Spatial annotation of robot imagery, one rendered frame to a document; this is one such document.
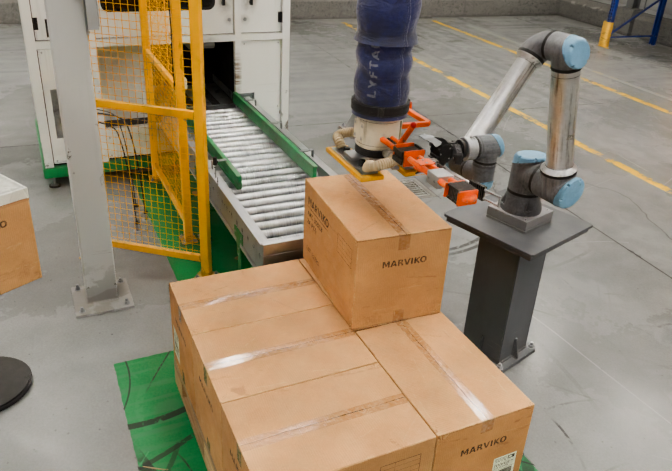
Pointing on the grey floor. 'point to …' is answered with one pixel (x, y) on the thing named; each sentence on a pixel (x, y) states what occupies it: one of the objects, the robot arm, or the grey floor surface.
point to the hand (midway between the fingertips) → (418, 156)
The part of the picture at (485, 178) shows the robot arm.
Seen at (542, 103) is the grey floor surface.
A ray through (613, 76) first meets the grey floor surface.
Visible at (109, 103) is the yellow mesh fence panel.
